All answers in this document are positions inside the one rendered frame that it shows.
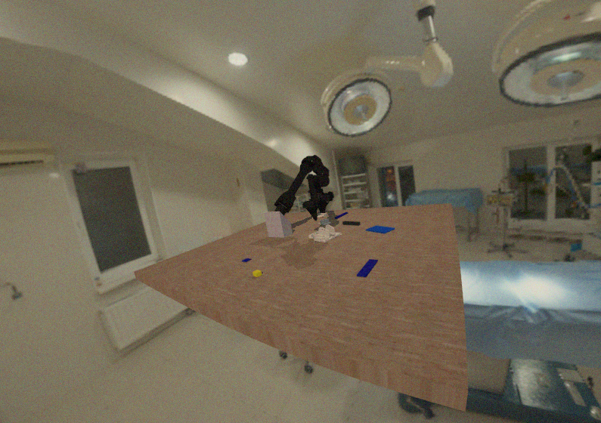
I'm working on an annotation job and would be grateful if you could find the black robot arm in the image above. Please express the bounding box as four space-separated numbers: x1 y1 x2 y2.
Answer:
274 155 334 216

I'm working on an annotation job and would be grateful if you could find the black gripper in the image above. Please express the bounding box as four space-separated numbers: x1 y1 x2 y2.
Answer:
302 187 328 221

